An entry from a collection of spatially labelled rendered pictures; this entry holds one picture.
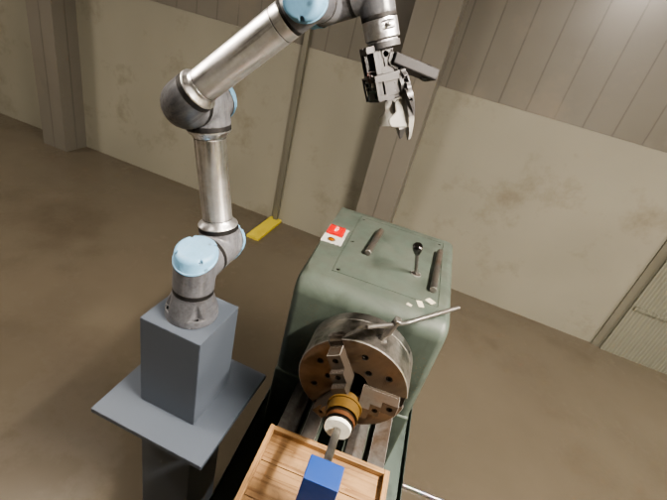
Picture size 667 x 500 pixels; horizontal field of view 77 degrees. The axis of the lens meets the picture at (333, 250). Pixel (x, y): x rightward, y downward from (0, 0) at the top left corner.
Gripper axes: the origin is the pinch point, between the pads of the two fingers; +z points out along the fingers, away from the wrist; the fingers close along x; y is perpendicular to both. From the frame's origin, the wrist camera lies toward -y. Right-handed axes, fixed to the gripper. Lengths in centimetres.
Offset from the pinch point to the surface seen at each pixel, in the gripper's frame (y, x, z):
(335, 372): 33, 3, 54
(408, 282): -2, -20, 50
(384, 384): 21, 5, 63
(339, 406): 35, 9, 59
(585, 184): -208, -139, 102
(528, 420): -90, -74, 212
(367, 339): 22, 2, 49
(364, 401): 28, 7, 63
